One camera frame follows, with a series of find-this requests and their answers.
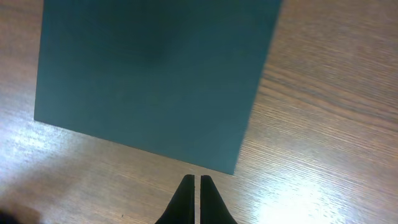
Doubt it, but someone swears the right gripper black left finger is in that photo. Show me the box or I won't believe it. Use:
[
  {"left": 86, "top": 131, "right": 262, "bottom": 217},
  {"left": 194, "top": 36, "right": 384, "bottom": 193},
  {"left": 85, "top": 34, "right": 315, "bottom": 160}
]
[{"left": 155, "top": 174, "right": 195, "bottom": 224}]

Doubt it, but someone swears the black box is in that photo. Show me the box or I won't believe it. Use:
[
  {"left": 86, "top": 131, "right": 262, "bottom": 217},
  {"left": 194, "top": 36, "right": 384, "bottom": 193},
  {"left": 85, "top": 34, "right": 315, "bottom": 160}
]
[{"left": 34, "top": 0, "right": 281, "bottom": 174}]

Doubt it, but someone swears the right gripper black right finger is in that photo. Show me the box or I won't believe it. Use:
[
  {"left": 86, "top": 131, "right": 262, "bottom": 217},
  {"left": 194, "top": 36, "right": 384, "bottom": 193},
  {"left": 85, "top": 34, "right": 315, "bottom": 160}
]
[{"left": 200, "top": 175, "right": 237, "bottom": 224}]

